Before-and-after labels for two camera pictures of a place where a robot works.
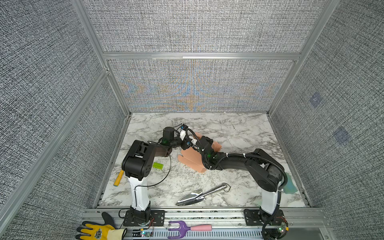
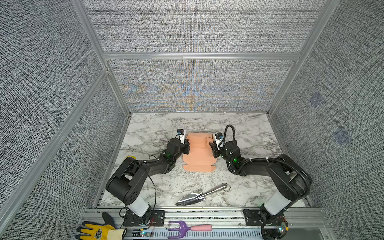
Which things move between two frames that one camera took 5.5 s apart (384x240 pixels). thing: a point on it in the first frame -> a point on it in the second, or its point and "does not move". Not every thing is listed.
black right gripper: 203,138 -> 215,150
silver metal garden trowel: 199,195 does not move
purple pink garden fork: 183,228 does not move
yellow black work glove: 105,231 does not move
